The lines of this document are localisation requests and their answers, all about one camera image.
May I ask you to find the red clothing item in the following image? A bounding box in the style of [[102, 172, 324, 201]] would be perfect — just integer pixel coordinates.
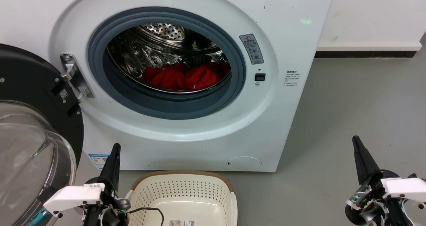
[[141, 62, 231, 92]]

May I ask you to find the stainless steel washing machine drum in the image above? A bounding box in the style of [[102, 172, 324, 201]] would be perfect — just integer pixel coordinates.
[[106, 23, 232, 94]]

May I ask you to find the metal door hinge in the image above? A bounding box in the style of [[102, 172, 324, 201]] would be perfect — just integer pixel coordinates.
[[60, 54, 95, 103]]

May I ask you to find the blue energy label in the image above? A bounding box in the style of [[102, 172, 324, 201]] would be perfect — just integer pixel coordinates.
[[88, 154, 110, 170]]

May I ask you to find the black glass washer door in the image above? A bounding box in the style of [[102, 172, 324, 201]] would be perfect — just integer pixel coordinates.
[[0, 44, 84, 226]]

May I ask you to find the cream perforated laundry basket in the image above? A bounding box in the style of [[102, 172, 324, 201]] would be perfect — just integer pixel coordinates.
[[125, 170, 238, 226]]

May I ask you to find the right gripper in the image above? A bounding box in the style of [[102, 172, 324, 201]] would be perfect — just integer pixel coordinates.
[[344, 135, 413, 226]]

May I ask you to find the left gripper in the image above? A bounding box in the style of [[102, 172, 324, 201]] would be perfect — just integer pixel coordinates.
[[83, 143, 131, 226]]

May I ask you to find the grey warning sticker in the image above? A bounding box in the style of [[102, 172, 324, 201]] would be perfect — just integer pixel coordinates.
[[239, 34, 264, 65]]

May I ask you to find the white front-load washing machine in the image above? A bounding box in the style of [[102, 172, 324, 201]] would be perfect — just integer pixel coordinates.
[[0, 0, 336, 172]]

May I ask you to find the round filter cover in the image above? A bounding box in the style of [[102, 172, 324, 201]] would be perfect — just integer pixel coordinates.
[[226, 156, 262, 170]]

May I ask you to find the grey rubber door gasket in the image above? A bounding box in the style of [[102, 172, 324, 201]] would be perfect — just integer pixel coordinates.
[[88, 7, 247, 120]]

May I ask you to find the black baseboard strip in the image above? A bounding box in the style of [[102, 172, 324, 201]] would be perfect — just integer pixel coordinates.
[[315, 50, 417, 58]]

